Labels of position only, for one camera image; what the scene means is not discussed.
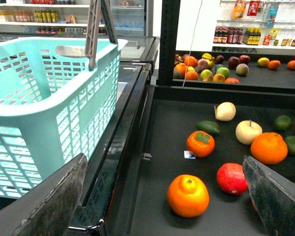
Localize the green apple back shelf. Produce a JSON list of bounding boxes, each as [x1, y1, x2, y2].
[[216, 67, 230, 79]]

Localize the white drinks shelf unit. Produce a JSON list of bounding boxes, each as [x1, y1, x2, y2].
[[0, 0, 90, 34]]

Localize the black shelf post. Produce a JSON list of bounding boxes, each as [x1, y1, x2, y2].
[[157, 0, 180, 86]]

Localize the dark sauce bottles row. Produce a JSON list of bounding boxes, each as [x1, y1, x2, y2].
[[213, 27, 243, 44]]

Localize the orange persimmon green leaf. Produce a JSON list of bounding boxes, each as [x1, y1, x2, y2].
[[186, 131, 215, 158]]

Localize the large orange front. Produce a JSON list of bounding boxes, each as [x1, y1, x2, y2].
[[167, 175, 209, 218]]

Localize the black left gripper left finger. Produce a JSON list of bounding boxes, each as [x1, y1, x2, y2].
[[0, 153, 88, 236]]

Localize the orange back right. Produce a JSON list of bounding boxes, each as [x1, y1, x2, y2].
[[268, 60, 281, 70]]

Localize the dark red apple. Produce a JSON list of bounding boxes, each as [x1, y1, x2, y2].
[[228, 56, 240, 69]]

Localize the red pomegranate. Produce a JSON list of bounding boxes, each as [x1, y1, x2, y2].
[[216, 163, 248, 195]]

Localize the yellow label bottles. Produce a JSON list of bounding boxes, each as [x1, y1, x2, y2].
[[242, 28, 262, 45]]

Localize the grey basket handle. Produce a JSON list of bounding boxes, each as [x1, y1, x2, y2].
[[85, 0, 118, 71]]

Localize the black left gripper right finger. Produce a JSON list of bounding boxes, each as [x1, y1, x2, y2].
[[242, 155, 295, 236]]

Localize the orange on back shelf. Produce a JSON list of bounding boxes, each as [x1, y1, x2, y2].
[[184, 56, 198, 68]]

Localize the green avocado right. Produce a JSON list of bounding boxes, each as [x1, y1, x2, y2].
[[284, 136, 295, 156]]

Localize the white price tag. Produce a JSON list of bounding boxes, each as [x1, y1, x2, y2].
[[184, 150, 196, 159]]

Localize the white round pear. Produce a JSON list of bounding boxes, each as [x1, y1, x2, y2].
[[214, 102, 236, 121]]

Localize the white pear with stem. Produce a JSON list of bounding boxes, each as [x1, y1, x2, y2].
[[236, 120, 263, 145]]

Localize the black display tray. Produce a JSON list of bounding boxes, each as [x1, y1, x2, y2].
[[102, 85, 295, 236]]

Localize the dark green avocado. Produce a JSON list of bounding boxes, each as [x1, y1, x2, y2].
[[196, 120, 221, 137]]

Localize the yellow lemon back shelf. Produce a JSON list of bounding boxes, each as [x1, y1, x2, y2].
[[257, 57, 270, 67]]

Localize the large orange tangerine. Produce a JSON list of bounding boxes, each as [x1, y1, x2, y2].
[[250, 132, 288, 165]]

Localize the teal plastic shopping basket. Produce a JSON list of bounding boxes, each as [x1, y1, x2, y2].
[[0, 36, 128, 200]]

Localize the green lime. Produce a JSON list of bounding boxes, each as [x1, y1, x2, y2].
[[273, 115, 292, 132]]

